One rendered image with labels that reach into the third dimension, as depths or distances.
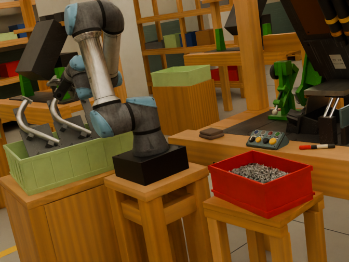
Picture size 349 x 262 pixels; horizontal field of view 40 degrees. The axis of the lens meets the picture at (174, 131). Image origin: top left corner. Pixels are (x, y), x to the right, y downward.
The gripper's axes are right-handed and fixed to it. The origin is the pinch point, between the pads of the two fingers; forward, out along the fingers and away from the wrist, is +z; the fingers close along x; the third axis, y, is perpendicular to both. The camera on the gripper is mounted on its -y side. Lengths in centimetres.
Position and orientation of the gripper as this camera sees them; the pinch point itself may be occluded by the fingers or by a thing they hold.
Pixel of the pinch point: (59, 93)
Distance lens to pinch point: 254.1
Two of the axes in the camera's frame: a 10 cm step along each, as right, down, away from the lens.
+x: -8.4, -4.6, -2.8
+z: -4.4, 2.9, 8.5
